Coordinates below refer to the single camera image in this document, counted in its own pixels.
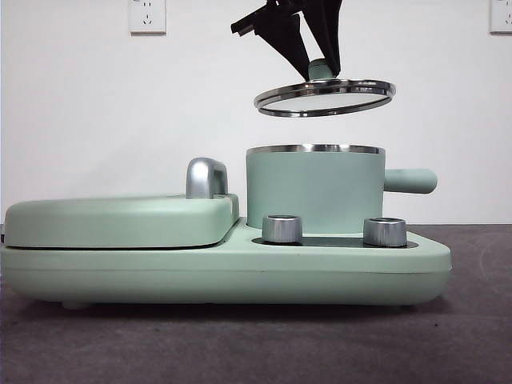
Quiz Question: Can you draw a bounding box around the glass pot lid green knob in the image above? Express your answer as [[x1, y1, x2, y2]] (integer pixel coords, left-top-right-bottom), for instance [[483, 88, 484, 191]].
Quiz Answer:
[[254, 58, 397, 118]]

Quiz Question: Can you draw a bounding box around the silver control knob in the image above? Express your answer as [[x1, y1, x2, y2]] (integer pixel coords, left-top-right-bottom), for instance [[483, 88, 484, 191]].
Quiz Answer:
[[362, 217, 408, 246], [262, 214, 304, 244]]

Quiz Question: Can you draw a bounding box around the green breakfast machine base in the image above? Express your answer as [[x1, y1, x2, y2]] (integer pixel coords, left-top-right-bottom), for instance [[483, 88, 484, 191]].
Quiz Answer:
[[0, 218, 453, 311]]

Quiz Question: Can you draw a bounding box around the white wall socket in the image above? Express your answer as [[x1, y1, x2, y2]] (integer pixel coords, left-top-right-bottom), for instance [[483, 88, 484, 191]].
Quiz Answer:
[[128, 0, 167, 34], [490, 0, 512, 34]]

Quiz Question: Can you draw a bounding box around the green pot with side handle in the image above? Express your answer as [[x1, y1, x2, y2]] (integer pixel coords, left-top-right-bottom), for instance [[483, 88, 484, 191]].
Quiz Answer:
[[244, 142, 439, 237]]

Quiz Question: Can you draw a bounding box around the green griddle lid silver handle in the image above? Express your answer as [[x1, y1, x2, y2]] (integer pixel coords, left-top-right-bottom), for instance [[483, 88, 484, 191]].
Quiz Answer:
[[3, 157, 241, 250]]

